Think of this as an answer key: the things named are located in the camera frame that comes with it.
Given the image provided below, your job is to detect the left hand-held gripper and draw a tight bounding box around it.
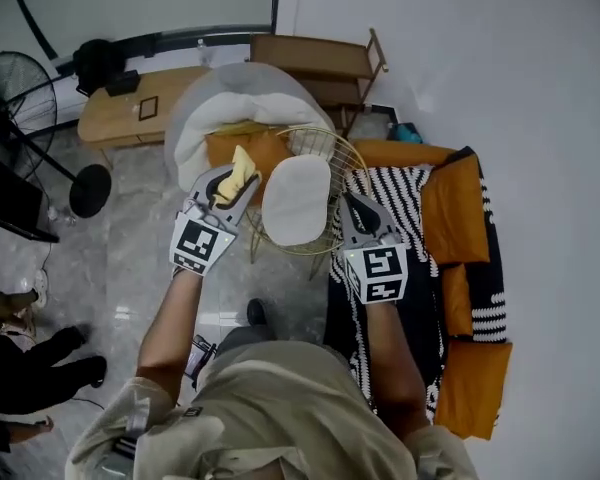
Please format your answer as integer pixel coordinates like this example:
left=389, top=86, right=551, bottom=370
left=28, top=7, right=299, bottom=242
left=169, top=163, right=262, bottom=278

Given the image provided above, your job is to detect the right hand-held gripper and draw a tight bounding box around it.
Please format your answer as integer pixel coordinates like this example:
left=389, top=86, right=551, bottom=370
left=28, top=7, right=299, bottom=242
left=338, top=191, right=410, bottom=307

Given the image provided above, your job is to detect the yellow cloth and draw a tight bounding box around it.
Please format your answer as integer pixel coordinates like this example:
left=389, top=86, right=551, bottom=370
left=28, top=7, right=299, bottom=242
left=214, top=144, right=264, bottom=209

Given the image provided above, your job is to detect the white seat cushion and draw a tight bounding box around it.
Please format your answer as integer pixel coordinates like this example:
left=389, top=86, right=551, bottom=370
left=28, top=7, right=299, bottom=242
left=261, top=155, right=333, bottom=247

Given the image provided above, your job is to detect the person's right forearm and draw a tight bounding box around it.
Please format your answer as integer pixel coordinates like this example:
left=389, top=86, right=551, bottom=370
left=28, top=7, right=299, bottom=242
left=363, top=301, right=432, bottom=439

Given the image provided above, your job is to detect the person's left forearm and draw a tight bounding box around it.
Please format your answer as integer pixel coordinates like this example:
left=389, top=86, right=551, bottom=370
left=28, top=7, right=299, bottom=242
left=135, top=270, right=204, bottom=405

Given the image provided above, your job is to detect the black white striped blanket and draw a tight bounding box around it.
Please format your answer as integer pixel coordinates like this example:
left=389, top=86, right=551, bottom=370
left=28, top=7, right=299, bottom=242
left=323, top=145, right=509, bottom=419

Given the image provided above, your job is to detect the orange sofa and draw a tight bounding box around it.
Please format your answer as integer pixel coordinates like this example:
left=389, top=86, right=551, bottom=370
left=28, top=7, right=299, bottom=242
left=352, top=137, right=514, bottom=442

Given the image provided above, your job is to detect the teal bag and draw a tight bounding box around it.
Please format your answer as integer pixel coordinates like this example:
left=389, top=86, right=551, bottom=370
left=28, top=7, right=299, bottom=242
left=386, top=121, right=424, bottom=146

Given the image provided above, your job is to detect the small orange sofa pillow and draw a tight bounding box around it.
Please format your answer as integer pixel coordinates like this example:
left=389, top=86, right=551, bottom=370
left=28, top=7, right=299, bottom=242
left=439, top=263, right=474, bottom=339

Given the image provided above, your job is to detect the grey round armchair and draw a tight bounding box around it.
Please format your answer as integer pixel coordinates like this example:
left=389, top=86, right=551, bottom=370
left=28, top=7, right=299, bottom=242
left=163, top=62, right=332, bottom=195

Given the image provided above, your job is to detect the person's black left shoe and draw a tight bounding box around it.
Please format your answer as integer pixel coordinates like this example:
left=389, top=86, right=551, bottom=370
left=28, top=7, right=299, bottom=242
left=246, top=297, right=269, bottom=327

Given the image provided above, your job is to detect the wooden bench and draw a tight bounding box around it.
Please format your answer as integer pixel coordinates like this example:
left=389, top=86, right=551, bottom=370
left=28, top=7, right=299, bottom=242
left=76, top=65, right=212, bottom=169

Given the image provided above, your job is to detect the clear plastic bottle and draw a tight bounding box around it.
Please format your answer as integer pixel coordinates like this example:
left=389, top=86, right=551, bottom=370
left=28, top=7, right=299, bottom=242
left=196, top=38, right=216, bottom=67
left=46, top=206, right=77, bottom=228

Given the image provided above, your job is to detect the black box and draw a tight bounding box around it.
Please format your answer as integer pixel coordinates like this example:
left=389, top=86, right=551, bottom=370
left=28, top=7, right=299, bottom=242
left=104, top=70, right=141, bottom=99

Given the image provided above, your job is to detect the black waist device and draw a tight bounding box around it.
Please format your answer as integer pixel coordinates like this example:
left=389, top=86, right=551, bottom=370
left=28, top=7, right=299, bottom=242
left=182, top=335, right=218, bottom=385

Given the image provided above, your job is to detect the wooden shelf rack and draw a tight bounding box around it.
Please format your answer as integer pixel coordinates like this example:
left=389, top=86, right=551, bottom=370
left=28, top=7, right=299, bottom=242
left=249, top=27, right=390, bottom=140

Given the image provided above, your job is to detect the black bag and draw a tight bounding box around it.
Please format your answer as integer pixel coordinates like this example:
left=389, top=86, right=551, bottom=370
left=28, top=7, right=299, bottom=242
left=73, top=38, right=129, bottom=97

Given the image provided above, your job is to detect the person's beige shirt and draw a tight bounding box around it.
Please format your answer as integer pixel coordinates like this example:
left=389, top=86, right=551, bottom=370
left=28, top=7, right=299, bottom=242
left=64, top=340, right=481, bottom=480

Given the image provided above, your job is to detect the black table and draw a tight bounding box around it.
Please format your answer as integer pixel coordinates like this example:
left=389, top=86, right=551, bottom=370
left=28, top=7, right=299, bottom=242
left=0, top=145, right=62, bottom=245

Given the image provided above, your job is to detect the black floor fan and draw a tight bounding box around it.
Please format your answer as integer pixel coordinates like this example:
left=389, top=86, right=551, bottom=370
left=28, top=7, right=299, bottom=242
left=0, top=51, right=113, bottom=220

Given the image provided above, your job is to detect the gold wire chair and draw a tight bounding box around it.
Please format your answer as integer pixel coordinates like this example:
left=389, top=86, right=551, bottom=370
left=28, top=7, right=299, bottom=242
left=246, top=125, right=372, bottom=282

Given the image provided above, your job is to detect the black square frame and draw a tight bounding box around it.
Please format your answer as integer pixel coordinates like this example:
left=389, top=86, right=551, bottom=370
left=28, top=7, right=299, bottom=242
left=137, top=95, right=160, bottom=122

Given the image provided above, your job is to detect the black window frame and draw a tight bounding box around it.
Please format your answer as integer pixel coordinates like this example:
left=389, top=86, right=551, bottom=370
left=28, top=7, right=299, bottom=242
left=57, top=0, right=283, bottom=60

